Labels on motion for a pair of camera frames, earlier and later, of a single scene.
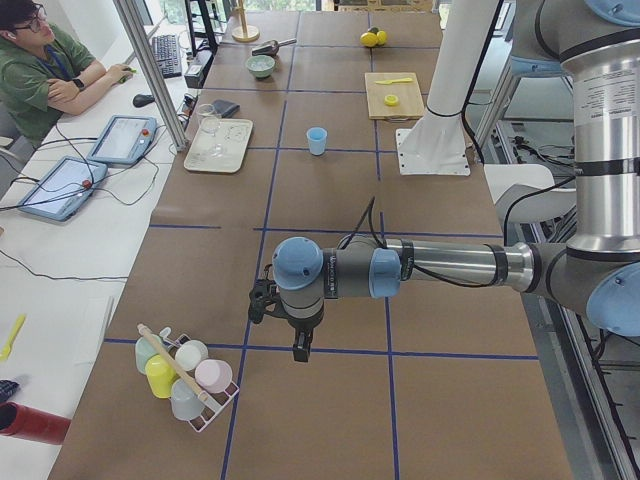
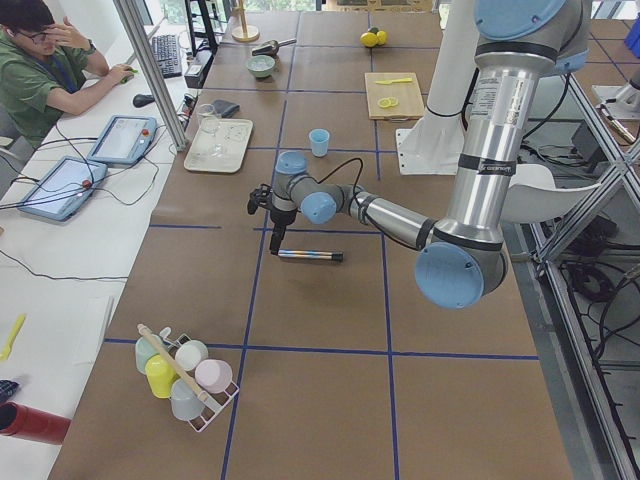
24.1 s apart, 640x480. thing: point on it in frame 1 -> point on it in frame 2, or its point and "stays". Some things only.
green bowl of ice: x=261 y=65 stays
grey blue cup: x=185 y=401 stays
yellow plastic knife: x=387 y=82 stays
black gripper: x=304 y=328 -> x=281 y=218
